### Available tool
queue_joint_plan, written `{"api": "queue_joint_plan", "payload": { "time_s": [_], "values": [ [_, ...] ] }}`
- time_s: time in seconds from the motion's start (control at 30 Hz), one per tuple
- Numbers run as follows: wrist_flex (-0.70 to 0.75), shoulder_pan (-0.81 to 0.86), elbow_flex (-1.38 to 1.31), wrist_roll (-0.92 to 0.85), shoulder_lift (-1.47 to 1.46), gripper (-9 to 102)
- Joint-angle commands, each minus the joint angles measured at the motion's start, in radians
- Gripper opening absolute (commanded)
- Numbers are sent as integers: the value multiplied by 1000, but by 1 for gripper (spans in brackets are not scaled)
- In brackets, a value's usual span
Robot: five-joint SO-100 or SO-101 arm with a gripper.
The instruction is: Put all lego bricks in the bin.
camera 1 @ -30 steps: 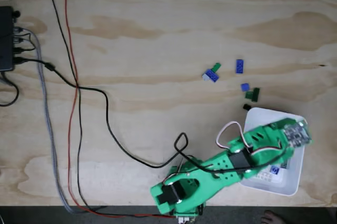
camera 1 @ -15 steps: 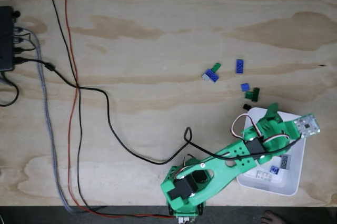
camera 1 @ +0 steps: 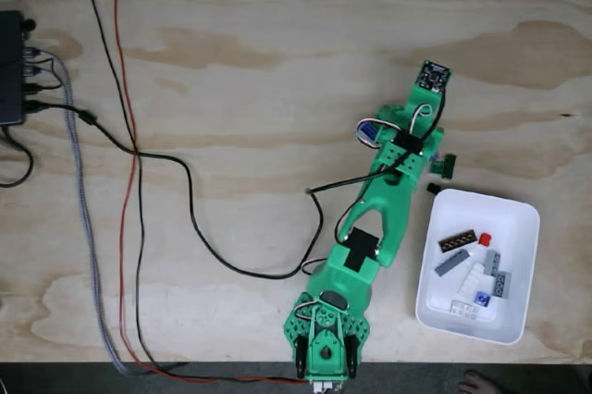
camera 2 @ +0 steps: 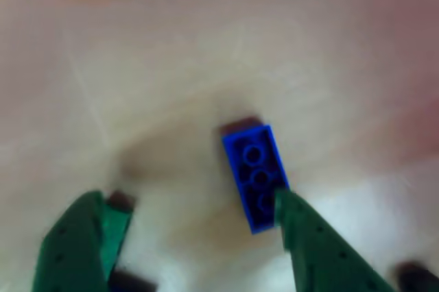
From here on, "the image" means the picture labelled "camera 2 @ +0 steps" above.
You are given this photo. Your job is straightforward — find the blue two-by-three lego brick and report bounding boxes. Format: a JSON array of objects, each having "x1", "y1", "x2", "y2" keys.
[{"x1": 221, "y1": 123, "x2": 292, "y2": 235}]

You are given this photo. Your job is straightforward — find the white plastic bin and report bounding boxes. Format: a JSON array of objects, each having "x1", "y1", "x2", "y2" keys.
[{"x1": 0, "y1": 0, "x2": 439, "y2": 292}]

